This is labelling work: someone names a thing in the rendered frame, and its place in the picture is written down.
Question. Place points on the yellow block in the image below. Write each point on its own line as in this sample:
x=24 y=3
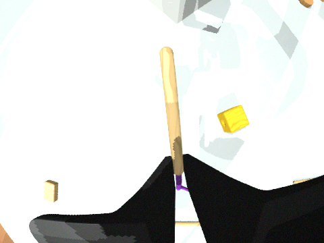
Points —
x=233 y=119

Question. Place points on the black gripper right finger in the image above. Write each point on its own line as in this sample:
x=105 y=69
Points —
x=230 y=211

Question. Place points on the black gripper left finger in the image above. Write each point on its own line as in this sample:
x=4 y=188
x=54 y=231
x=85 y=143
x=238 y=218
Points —
x=147 y=217

